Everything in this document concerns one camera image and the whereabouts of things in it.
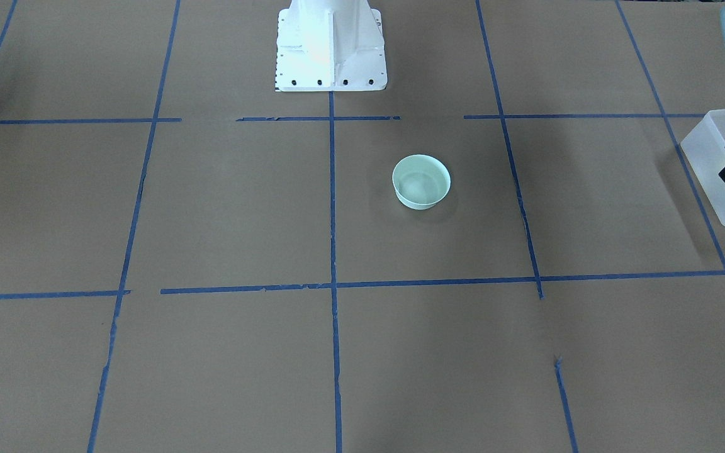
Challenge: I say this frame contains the mint green bowl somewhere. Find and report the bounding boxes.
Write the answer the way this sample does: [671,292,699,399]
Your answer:
[391,154,452,210]

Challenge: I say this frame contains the clear plastic storage box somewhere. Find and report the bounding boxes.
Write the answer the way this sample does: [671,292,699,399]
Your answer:
[681,109,725,226]

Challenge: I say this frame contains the white pedestal column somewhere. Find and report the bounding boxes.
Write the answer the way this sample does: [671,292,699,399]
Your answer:
[274,1,388,92]

